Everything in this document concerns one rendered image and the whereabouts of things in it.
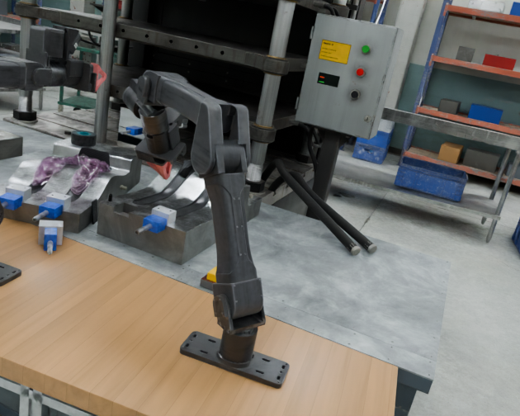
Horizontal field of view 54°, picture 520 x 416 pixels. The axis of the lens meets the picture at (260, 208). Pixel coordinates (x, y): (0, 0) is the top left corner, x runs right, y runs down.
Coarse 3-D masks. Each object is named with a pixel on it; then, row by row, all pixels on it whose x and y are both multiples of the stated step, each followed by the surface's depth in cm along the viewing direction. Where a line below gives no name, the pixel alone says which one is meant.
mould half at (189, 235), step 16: (160, 176) 155; (192, 176) 155; (144, 192) 147; (176, 192) 149; (192, 192) 149; (112, 208) 131; (144, 208) 134; (176, 208) 139; (208, 208) 144; (256, 208) 167; (112, 224) 132; (128, 224) 130; (176, 224) 128; (192, 224) 130; (208, 224) 135; (128, 240) 131; (144, 240) 129; (160, 240) 128; (176, 240) 126; (192, 240) 129; (208, 240) 138; (160, 256) 129; (176, 256) 127; (192, 256) 132
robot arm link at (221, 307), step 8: (216, 296) 90; (224, 296) 90; (216, 304) 90; (224, 304) 89; (216, 312) 91; (224, 312) 89; (264, 312) 94; (224, 320) 90; (232, 320) 92; (240, 320) 93; (248, 320) 93; (256, 320) 94; (264, 320) 94; (224, 328) 90; (232, 328) 89; (240, 328) 90; (248, 328) 92
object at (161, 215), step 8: (160, 208) 128; (168, 208) 129; (152, 216) 126; (160, 216) 127; (168, 216) 126; (144, 224) 124; (152, 224) 123; (160, 224) 124; (168, 224) 127; (136, 232) 119
